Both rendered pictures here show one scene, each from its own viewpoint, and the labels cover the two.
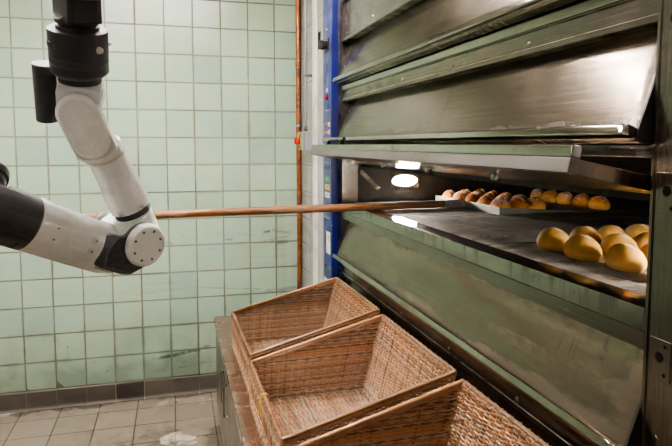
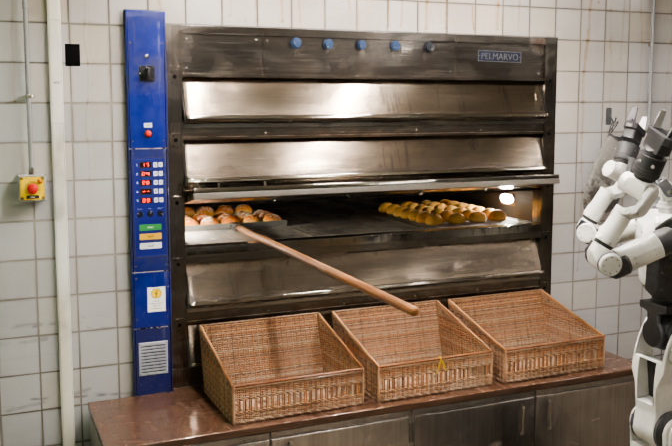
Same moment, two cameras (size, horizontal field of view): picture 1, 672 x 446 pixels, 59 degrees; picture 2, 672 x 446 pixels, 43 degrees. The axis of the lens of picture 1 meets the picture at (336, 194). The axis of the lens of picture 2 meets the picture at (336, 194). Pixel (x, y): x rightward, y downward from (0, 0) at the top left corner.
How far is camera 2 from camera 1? 436 cm
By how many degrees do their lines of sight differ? 97
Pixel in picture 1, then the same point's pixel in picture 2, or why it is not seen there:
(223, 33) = not seen: outside the picture
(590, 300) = (519, 229)
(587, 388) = (520, 261)
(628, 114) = (538, 162)
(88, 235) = not seen: hidden behind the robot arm
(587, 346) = (511, 248)
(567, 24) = (504, 126)
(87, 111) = not seen: hidden behind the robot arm
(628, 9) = (531, 127)
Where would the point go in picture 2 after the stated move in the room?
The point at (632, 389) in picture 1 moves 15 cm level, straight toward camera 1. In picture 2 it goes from (534, 252) to (565, 254)
